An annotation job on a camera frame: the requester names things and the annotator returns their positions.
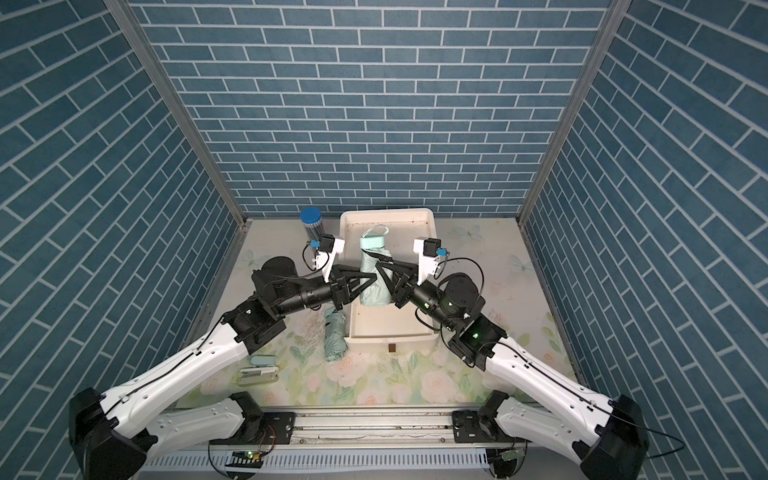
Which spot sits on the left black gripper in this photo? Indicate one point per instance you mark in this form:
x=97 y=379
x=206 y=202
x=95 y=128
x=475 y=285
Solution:
x=342 y=288

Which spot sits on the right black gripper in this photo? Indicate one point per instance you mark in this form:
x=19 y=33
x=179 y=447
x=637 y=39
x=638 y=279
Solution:
x=408 y=288

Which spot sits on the green umbrella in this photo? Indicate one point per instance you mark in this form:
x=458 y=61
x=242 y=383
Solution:
x=335 y=346
x=372 y=243

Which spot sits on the white plastic drawer cabinet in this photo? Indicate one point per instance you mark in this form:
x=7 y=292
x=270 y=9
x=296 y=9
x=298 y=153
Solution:
x=404 y=226

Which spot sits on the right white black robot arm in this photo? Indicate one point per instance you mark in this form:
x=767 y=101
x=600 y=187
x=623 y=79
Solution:
x=605 y=437

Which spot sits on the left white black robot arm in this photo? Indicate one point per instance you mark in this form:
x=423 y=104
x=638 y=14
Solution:
x=114 y=433

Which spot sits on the blue lid pencil tube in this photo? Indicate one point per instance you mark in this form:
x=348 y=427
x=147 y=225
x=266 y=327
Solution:
x=312 y=220

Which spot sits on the floral table mat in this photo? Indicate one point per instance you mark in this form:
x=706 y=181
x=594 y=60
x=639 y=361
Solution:
x=491 y=251

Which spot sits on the green circuit board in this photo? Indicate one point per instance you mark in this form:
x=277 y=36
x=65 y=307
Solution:
x=245 y=459

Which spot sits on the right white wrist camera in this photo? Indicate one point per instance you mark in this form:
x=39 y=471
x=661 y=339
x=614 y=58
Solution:
x=430 y=255

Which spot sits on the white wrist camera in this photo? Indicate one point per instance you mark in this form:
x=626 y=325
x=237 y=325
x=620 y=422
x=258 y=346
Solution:
x=430 y=255
x=326 y=250

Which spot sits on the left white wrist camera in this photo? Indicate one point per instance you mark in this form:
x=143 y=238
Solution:
x=326 y=250

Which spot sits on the metal base rail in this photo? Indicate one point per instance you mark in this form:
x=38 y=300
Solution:
x=282 y=428

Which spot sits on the white slotted cable duct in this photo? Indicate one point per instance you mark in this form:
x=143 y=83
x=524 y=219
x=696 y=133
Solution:
x=289 y=461

